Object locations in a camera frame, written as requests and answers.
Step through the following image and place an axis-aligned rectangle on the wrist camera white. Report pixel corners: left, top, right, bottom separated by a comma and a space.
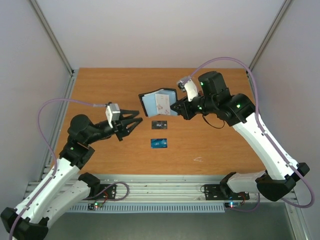
176, 76, 198, 102
105, 102, 121, 128

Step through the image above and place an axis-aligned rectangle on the purple cable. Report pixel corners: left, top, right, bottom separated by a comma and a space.
183, 56, 315, 208
8, 97, 108, 240

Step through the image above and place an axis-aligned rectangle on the blue credit card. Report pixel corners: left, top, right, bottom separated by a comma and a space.
150, 138, 168, 149

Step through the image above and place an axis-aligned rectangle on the right corner aluminium post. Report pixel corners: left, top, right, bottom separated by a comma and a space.
249, 0, 294, 71

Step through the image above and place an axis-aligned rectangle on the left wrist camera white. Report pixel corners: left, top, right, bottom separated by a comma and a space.
105, 102, 121, 128

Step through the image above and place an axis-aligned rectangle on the black VIP credit card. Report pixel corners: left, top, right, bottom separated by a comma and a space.
151, 120, 168, 130

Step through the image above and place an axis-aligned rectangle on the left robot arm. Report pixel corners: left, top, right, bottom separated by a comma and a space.
0, 103, 143, 240

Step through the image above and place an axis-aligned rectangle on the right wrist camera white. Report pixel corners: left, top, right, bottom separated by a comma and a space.
176, 76, 198, 102

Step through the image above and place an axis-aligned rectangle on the grey slotted cable duct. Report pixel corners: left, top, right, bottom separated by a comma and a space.
67, 202, 225, 214

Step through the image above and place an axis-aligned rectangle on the aluminium rail frame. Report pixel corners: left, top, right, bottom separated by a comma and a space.
95, 174, 224, 203

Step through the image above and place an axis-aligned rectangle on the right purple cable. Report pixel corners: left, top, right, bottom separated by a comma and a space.
183, 56, 315, 208

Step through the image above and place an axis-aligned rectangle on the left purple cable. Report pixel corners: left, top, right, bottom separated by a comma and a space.
8, 97, 108, 240

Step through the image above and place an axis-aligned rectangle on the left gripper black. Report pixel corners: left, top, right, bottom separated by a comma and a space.
85, 109, 143, 144

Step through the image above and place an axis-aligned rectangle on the left corner aluminium post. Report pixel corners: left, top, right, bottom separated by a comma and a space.
28, 0, 76, 78

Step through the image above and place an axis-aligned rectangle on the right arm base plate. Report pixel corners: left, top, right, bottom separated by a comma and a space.
200, 184, 250, 201

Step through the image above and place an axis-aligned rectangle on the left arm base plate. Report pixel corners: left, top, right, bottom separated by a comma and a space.
71, 184, 117, 202

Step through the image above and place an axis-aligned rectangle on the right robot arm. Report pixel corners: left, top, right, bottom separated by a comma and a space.
170, 71, 310, 202

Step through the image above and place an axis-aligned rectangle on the corner aluminium post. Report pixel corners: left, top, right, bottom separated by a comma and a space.
249, 0, 294, 71
28, 0, 76, 78

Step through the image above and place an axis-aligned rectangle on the white floral credit card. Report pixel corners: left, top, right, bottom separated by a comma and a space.
155, 93, 171, 115

